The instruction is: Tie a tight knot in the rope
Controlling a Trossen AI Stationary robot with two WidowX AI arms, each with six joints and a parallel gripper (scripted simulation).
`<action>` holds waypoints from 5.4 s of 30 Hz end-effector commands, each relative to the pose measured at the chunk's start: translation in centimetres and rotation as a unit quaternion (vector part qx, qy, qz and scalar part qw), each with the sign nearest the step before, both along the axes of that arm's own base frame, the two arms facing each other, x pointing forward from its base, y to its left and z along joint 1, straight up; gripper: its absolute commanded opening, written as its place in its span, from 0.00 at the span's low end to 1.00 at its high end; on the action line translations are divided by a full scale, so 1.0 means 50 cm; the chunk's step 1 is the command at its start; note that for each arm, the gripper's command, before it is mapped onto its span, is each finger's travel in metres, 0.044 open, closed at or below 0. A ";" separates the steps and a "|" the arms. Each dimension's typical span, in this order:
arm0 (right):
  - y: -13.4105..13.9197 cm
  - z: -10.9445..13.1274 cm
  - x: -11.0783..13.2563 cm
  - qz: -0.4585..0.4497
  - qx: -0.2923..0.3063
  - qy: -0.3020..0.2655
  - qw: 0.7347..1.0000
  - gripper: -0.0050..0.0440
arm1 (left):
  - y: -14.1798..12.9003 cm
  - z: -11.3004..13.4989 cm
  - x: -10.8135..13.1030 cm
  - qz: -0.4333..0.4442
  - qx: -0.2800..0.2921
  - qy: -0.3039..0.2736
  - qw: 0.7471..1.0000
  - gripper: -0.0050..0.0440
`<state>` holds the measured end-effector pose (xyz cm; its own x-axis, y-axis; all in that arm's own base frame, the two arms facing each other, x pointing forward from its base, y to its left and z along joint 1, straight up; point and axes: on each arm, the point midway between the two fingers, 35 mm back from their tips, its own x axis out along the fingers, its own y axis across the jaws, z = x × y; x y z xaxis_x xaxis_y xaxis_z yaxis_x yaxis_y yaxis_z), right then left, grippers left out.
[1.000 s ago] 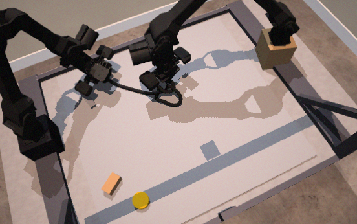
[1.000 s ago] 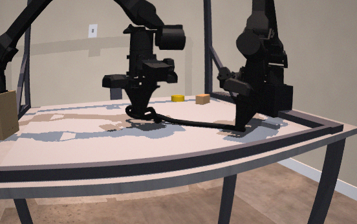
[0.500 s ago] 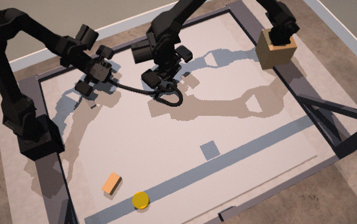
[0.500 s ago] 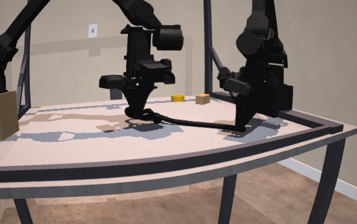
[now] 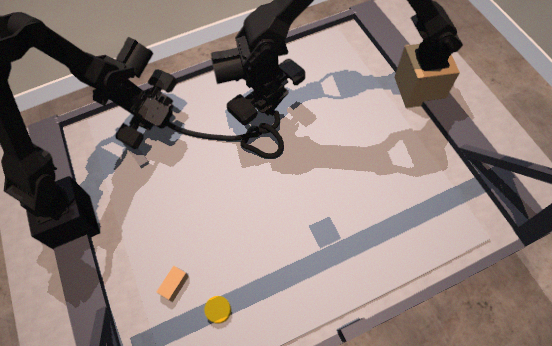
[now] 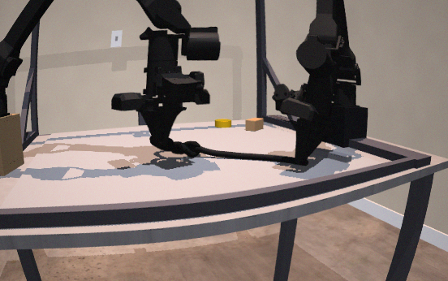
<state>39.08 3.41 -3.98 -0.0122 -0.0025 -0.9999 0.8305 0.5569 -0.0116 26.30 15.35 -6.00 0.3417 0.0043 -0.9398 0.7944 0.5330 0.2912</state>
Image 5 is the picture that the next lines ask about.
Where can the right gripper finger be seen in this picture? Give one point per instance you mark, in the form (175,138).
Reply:
(266,108)
(275,101)

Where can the small orange block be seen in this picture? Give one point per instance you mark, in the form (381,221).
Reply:
(172,284)

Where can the grey rectangular bar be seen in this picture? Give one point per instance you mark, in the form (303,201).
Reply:
(137,154)

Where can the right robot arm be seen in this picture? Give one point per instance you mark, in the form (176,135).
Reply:
(267,27)

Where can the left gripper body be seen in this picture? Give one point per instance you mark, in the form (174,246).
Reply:
(127,134)

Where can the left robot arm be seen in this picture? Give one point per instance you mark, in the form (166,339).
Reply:
(32,168)

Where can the black rope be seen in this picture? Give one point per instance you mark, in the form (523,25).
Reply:
(263,128)

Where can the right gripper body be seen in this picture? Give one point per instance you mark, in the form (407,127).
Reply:
(264,89)

